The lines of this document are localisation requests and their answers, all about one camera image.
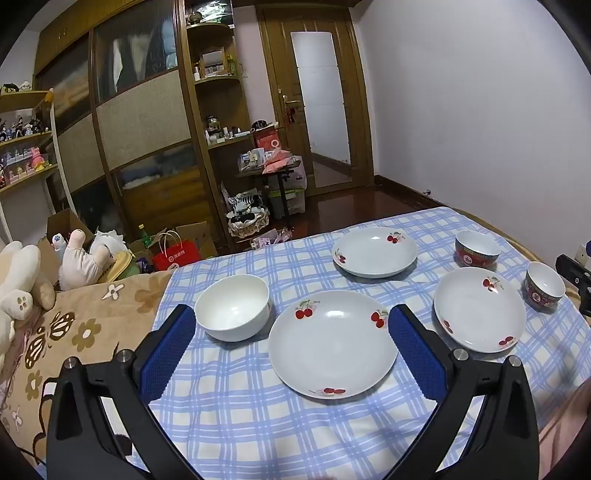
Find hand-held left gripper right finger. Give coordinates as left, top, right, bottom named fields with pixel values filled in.
left=383, top=304, right=542, bottom=480

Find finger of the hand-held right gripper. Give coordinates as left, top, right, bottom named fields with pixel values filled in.
left=556, top=254, right=591, bottom=317

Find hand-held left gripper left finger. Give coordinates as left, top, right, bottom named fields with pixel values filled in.
left=46, top=304, right=204, bottom=480

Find red patterned bowl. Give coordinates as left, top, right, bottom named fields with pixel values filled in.
left=525, top=261, right=567, bottom=312
left=455, top=230, right=502, bottom=269

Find plain white bowl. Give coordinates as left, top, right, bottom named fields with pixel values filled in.
left=194, top=274, right=270, bottom=343

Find white cherry plate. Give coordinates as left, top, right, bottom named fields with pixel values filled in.
left=331, top=226, right=418, bottom=278
left=268, top=291, right=399, bottom=400
left=433, top=267, right=527, bottom=354

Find red paper bag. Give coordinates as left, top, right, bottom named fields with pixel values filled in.
left=151, top=231, right=204, bottom=272

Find brown patterned blanket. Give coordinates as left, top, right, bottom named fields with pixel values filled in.
left=0, top=209, right=543, bottom=468

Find open cardboard box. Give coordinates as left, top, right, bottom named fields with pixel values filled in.
left=174, top=222, right=219, bottom=260
left=45, top=208, right=96, bottom=246

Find pink plush toy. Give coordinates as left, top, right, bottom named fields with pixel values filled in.
left=58, top=229, right=117, bottom=291

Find white frilly plush toy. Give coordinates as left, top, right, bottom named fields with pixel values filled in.
left=92, top=228, right=126, bottom=259

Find blue checked cloth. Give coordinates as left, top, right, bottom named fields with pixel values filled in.
left=127, top=206, right=591, bottom=480

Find woven basket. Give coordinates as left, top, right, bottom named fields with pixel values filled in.
left=226, top=208, right=271, bottom=240

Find cardboard box with pink things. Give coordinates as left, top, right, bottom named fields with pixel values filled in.
left=250, top=228, right=295, bottom=251

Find person's pink trouser leg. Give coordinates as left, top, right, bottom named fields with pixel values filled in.
left=538, top=378, right=591, bottom=480

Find pile of striped clothes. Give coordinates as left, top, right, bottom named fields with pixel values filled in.
left=228, top=193, right=267, bottom=224

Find cream plush toy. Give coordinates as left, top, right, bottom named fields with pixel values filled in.
left=0, top=240, right=57, bottom=354

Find translucent storage box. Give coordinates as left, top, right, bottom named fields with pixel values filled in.
left=267, top=156, right=308, bottom=219

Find small black table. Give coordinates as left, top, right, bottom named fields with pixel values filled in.
left=235, top=165, right=297, bottom=232

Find pink papers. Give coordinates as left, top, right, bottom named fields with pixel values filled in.
left=262, top=148, right=293, bottom=175

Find white leaning pole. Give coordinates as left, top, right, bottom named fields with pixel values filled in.
left=47, top=92, right=78, bottom=219

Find red box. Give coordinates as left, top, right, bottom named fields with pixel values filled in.
left=252, top=129, right=282, bottom=154

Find wooden wardrobe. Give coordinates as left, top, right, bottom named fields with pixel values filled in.
left=33, top=0, right=220, bottom=243

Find row of small figurines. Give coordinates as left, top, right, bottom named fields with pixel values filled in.
left=0, top=113, right=52, bottom=185

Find wooden corner shelf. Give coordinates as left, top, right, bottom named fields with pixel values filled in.
left=184, top=18, right=262, bottom=252

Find wooden door with glass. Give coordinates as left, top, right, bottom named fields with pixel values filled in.
left=255, top=6, right=376, bottom=198

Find wooden wall shelf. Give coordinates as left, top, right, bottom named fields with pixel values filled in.
left=0, top=90, right=60, bottom=197

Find small wooden frame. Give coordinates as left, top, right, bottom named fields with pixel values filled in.
left=200, top=46, right=227, bottom=70

